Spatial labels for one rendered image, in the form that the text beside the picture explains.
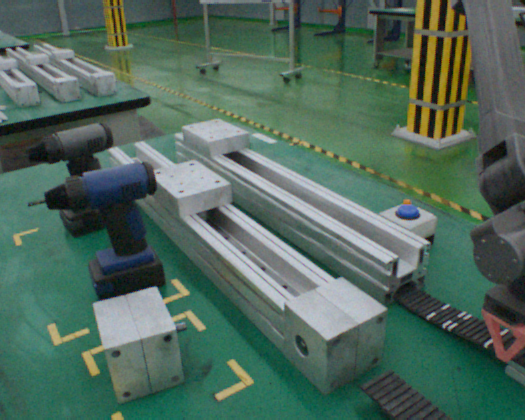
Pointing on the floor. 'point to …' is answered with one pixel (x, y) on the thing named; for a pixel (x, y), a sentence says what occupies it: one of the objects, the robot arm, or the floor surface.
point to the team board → (251, 55)
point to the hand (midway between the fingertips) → (514, 346)
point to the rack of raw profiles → (340, 20)
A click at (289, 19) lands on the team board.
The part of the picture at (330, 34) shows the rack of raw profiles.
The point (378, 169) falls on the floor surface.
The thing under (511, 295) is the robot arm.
